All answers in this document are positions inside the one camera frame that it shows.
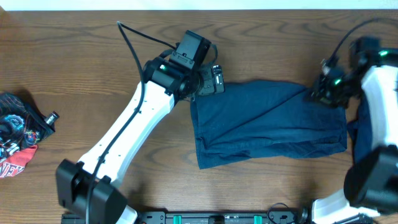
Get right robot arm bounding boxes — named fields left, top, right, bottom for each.
left=308, top=37, right=397, bottom=223

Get dark blue garment at right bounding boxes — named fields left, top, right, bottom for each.
left=347, top=97, right=373, bottom=164

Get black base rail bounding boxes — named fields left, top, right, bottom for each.
left=60, top=211, right=373, bottom=224

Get red printed garment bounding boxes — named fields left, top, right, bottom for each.
left=1, top=145, right=38, bottom=178

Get small black metal cylinder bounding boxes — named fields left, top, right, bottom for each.
left=44, top=111, right=59, bottom=126

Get dark blue shorts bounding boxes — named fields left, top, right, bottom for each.
left=190, top=80, right=347, bottom=169

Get black printed t-shirt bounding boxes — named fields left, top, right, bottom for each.
left=1, top=93, right=55, bottom=159

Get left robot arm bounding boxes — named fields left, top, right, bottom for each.
left=55, top=30, right=224, bottom=223

